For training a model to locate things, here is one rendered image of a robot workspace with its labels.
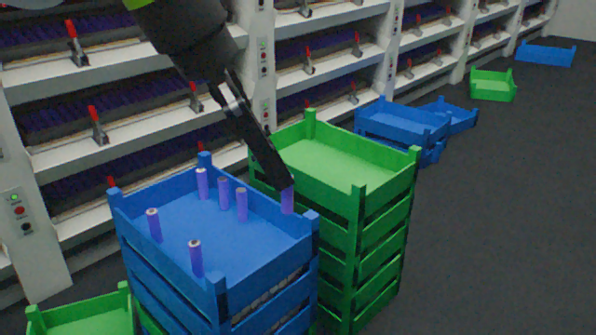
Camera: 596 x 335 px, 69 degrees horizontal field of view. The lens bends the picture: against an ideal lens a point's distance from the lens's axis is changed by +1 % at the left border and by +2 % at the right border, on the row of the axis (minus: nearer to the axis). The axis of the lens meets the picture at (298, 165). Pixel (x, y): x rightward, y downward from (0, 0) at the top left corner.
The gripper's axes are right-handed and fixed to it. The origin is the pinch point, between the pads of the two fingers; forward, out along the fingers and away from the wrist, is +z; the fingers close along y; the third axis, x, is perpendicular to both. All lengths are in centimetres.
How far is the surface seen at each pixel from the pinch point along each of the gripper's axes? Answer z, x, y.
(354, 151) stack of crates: 24.9, -15.7, 27.8
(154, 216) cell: 2.4, 20.9, 7.8
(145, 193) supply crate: 3.1, 23.2, 17.8
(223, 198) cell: 10.0, 11.7, 14.2
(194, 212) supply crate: 10.2, 17.9, 15.3
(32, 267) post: 15, 61, 35
